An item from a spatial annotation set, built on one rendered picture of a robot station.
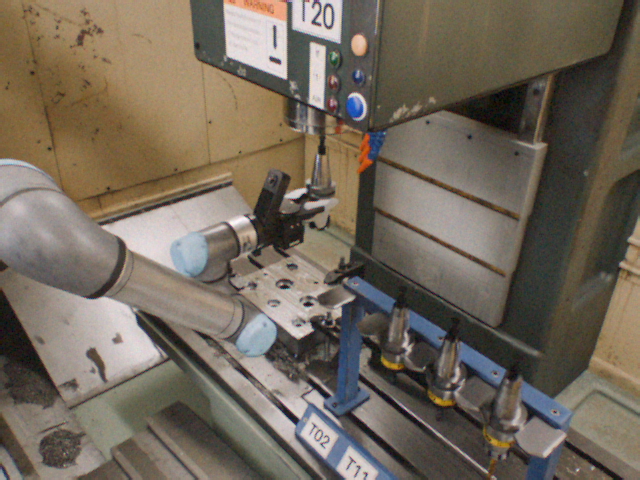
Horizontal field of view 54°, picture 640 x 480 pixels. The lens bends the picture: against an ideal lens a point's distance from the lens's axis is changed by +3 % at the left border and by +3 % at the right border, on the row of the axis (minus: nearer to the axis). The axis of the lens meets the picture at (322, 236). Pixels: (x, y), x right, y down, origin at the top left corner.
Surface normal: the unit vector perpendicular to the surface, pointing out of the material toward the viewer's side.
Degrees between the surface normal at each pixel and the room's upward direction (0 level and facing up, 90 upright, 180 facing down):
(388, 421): 0
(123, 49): 90
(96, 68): 90
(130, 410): 0
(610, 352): 90
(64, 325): 24
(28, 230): 51
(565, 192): 90
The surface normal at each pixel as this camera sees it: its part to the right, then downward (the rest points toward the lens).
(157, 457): -0.06, -0.90
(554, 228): -0.74, 0.32
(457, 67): 0.66, 0.40
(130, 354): 0.30, -0.63
